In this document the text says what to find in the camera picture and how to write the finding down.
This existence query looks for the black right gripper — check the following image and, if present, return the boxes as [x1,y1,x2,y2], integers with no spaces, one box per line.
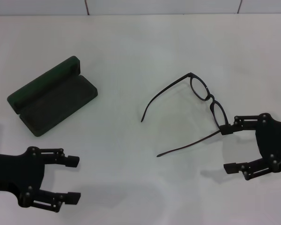
[220,113,281,181]

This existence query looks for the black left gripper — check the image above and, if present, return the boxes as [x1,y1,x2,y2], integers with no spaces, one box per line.
[0,147,81,213]

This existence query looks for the green glasses case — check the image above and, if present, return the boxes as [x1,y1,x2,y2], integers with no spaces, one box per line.
[7,55,98,138]

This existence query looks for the black glasses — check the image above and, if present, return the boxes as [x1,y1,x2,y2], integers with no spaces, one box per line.
[140,72,230,158]

